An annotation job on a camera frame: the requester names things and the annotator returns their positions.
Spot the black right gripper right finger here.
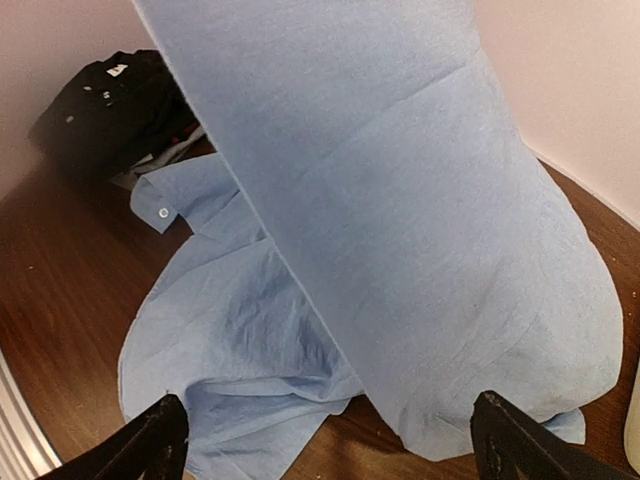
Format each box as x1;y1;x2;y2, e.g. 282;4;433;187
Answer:
470;390;634;480

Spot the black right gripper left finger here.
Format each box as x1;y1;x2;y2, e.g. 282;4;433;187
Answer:
47;394;189;480

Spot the light blue long sleeve shirt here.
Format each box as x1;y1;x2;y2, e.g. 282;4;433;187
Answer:
118;1;623;479

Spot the white plastic tub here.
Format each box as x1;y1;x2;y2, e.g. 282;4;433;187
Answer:
624;365;640;474

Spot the grey folded shirt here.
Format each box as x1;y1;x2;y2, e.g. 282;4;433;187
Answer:
110;124;205;190

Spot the red black plaid shirt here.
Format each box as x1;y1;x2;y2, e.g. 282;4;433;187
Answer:
170;127;194;145

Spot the front aluminium frame rail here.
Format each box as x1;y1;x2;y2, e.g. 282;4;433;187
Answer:
0;355;62;480

